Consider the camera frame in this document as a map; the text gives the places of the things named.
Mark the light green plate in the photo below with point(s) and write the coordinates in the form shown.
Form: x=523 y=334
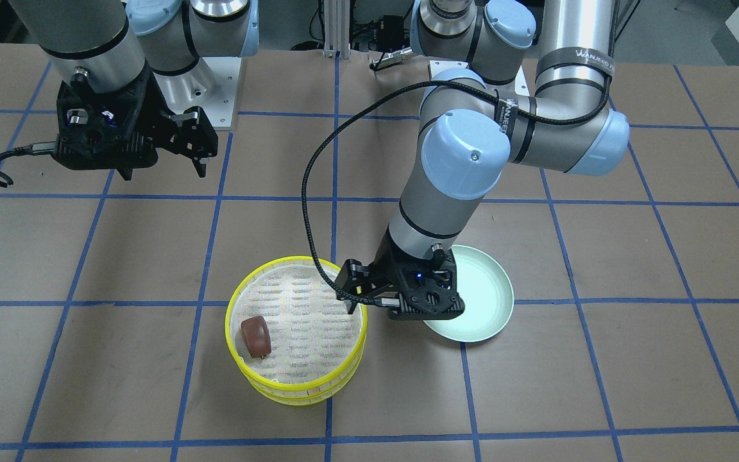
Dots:
x=488 y=297

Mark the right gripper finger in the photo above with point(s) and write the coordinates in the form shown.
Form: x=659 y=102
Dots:
x=200 y=164

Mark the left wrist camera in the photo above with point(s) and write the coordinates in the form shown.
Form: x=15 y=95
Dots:
x=429 y=286

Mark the brown bun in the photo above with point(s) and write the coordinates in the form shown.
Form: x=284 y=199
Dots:
x=256 y=336

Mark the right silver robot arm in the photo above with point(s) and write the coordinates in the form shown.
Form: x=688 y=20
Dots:
x=115 y=38

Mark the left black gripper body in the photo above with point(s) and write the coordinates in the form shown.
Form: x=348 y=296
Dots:
x=387 y=264

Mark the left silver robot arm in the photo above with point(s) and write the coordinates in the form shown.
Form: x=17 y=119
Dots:
x=469 y=132

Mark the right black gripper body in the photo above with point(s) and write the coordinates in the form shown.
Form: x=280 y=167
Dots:
x=155 y=109

